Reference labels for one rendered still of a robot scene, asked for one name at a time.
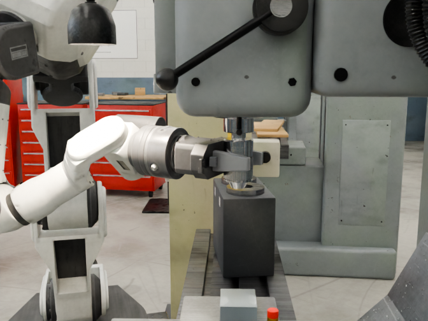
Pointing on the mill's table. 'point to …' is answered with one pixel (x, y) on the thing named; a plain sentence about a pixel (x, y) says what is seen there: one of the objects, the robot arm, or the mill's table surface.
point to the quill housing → (241, 63)
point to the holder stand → (244, 228)
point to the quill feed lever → (268, 24)
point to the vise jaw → (200, 308)
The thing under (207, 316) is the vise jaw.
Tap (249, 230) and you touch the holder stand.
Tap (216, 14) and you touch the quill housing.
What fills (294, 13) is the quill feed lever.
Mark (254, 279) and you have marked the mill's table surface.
